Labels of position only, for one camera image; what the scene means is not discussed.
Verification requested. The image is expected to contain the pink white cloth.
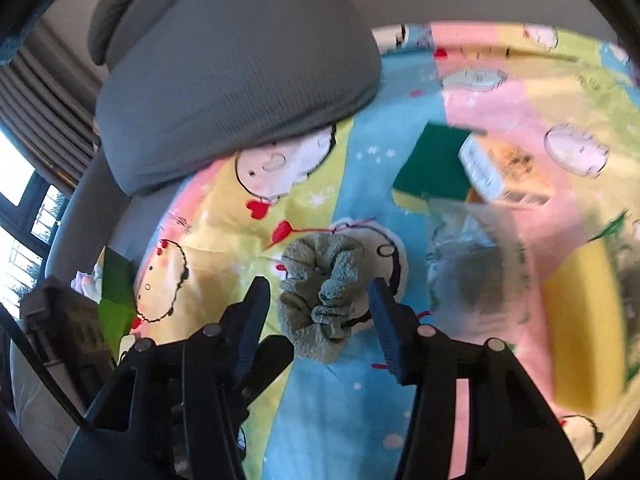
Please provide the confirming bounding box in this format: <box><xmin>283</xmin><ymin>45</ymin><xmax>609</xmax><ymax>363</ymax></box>
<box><xmin>70</xmin><ymin>267</ymin><xmax>106</xmax><ymax>303</ymax></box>

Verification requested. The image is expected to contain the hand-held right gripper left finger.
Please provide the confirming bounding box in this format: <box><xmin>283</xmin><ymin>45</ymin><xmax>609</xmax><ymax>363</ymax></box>
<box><xmin>59</xmin><ymin>276</ymin><xmax>273</xmax><ymax>480</ymax></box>

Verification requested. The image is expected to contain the black cable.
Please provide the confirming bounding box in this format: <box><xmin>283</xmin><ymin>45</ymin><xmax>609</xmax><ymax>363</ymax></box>
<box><xmin>0</xmin><ymin>302</ymin><xmax>96</xmax><ymax>433</ymax></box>

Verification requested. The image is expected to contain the green terry cloth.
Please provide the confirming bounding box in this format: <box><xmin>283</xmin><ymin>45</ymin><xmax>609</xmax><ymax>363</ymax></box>
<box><xmin>277</xmin><ymin>234</ymin><xmax>371</xmax><ymax>363</ymax></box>

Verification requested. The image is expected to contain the grey curtain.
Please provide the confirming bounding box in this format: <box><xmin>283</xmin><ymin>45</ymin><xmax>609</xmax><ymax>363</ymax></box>
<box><xmin>0</xmin><ymin>35</ymin><xmax>108</xmax><ymax>196</ymax></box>

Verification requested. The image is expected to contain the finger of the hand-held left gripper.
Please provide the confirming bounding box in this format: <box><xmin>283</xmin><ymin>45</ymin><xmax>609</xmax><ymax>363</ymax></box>
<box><xmin>239</xmin><ymin>335</ymin><xmax>296</xmax><ymax>408</ymax></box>

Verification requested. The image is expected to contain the orange white tissue packet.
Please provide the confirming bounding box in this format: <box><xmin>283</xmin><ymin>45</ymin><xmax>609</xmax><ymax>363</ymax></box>
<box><xmin>457</xmin><ymin>132</ymin><xmax>556</xmax><ymax>208</ymax></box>

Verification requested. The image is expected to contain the pastel striped printed blanket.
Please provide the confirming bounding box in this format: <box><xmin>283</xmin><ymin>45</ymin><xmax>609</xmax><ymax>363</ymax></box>
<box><xmin>132</xmin><ymin>20</ymin><xmax>640</xmax><ymax>480</ymax></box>

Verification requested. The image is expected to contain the green yellow sponge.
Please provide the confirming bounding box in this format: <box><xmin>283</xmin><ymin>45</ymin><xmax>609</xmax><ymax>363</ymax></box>
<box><xmin>542</xmin><ymin>210</ymin><xmax>632</xmax><ymax>413</ymax></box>
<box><xmin>391</xmin><ymin>122</ymin><xmax>488</xmax><ymax>213</ymax></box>

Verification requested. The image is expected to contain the window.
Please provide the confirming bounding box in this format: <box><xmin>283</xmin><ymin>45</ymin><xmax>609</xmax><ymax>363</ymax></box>
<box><xmin>0</xmin><ymin>127</ymin><xmax>71</xmax><ymax>321</ymax></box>

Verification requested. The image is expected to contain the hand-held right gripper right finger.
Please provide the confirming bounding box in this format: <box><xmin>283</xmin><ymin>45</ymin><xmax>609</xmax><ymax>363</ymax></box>
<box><xmin>368</xmin><ymin>277</ymin><xmax>586</xmax><ymax>480</ymax></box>

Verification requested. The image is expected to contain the grey loose cushion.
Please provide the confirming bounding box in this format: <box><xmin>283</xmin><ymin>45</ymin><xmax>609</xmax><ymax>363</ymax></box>
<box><xmin>89</xmin><ymin>0</ymin><xmax>383</xmax><ymax>196</ymax></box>

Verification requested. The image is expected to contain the clear plastic packet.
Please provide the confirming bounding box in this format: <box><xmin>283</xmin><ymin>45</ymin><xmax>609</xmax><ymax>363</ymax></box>
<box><xmin>425</xmin><ymin>197</ymin><xmax>538</xmax><ymax>331</ymax></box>

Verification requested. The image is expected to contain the green cardboard box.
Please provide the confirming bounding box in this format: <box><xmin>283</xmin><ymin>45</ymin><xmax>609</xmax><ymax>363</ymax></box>
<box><xmin>95</xmin><ymin>245</ymin><xmax>138</xmax><ymax>363</ymax></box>

